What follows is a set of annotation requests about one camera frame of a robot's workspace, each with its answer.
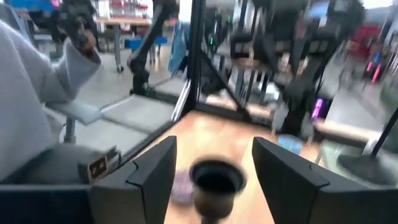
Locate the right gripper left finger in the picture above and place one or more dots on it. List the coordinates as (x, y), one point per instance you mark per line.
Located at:
(140, 193)

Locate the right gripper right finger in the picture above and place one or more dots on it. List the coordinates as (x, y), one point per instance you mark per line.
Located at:
(304, 193)

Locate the dark red patterned candle tin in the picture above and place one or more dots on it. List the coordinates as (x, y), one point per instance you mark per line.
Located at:
(183, 189)

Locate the light blue candle tin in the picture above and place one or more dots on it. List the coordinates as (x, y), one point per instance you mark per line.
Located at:
(290, 144)

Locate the black metal candlestick holder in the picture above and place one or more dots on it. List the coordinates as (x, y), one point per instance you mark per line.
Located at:
(363, 169)
(214, 202)

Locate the black background robot arm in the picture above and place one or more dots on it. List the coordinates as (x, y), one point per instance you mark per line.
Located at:
(140, 65)

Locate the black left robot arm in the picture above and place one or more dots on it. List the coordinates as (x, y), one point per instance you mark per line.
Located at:
(298, 90)

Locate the person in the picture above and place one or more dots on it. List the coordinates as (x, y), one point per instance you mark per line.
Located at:
(25, 93)

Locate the person's hand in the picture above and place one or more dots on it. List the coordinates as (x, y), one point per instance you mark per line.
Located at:
(87, 40)

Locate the wooden background table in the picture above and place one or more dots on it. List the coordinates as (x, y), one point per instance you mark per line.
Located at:
(124, 21)

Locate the black aluminium rig frame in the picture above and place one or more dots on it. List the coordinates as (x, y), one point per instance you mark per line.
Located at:
(197, 62)

